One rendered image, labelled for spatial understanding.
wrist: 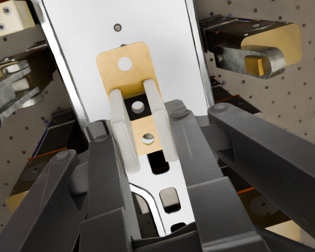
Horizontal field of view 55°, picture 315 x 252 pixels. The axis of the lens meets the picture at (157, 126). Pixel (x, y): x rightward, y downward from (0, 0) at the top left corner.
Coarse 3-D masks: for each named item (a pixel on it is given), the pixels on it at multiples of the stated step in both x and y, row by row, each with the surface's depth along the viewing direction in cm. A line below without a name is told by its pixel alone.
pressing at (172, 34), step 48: (48, 0) 42; (96, 0) 42; (144, 0) 43; (192, 0) 45; (48, 48) 44; (96, 48) 45; (192, 48) 47; (96, 96) 47; (192, 96) 50; (144, 192) 55
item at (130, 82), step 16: (128, 48) 21; (144, 48) 21; (96, 64) 21; (112, 64) 21; (144, 64) 21; (112, 80) 21; (128, 80) 22; (128, 96) 21; (144, 96) 21; (160, 96) 22; (128, 112) 22; (144, 112) 22; (144, 128) 23; (144, 144) 24; (160, 144) 24
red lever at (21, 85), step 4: (16, 80) 38; (20, 80) 38; (24, 80) 39; (12, 84) 38; (16, 84) 38; (20, 84) 38; (24, 84) 39; (28, 84) 39; (16, 88) 38; (20, 88) 39; (24, 88) 39; (16, 92) 38
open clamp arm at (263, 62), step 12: (216, 48) 48; (228, 48) 44; (240, 48) 42; (252, 48) 40; (264, 48) 39; (276, 48) 38; (216, 60) 48; (228, 60) 46; (240, 60) 43; (252, 60) 39; (264, 60) 38; (276, 60) 37; (240, 72) 44; (252, 72) 40; (264, 72) 38; (276, 72) 38
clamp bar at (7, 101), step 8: (16, 72) 37; (24, 72) 39; (0, 80) 34; (8, 80) 35; (0, 88) 33; (8, 88) 36; (32, 88) 40; (0, 96) 34; (8, 96) 36; (16, 96) 38; (24, 96) 37; (0, 104) 34; (8, 104) 35; (16, 104) 35; (0, 112) 32; (8, 112) 33; (0, 120) 27
